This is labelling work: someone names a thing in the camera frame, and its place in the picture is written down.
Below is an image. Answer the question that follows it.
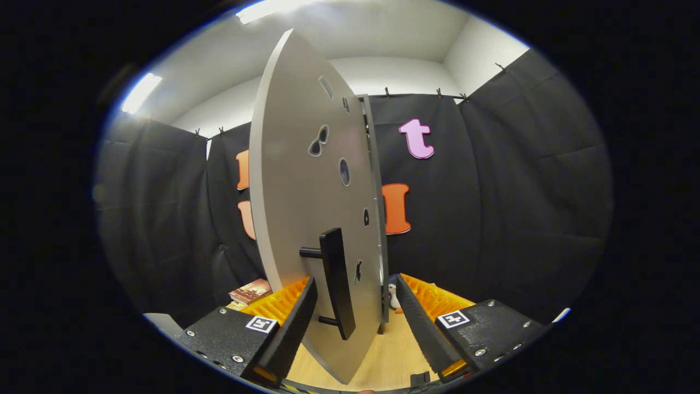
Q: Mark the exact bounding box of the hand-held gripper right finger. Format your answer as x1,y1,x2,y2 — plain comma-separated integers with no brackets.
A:
395,273,550,384

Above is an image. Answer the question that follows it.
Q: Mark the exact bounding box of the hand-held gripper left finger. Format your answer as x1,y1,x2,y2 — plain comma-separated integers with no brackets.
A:
172,276,319,388

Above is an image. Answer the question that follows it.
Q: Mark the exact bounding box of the black door handle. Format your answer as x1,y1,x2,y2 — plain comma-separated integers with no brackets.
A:
299,228,357,340

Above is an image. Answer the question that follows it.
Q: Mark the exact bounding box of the grey shoe cabinet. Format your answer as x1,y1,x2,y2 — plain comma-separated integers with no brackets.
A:
358,94,391,334

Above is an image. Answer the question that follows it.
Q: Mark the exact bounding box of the beige shoe cabinet door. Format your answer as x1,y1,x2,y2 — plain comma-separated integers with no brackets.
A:
249,28,390,385

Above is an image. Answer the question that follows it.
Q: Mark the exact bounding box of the brown book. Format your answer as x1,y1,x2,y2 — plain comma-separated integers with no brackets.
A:
229,278,273,305

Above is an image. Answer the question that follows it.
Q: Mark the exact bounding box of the black backdrop cloth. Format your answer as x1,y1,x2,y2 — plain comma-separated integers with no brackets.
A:
96,48,613,329

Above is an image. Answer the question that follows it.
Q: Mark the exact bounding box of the row of black cloth clips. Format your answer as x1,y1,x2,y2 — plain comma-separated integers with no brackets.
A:
192,63,506,137

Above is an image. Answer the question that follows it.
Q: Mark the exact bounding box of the narrow ceiling light strip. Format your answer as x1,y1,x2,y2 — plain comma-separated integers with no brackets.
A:
121,73,163,114

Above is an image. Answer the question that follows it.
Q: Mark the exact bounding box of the large ceiling light panel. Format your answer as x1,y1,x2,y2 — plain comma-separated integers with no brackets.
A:
235,0,329,25

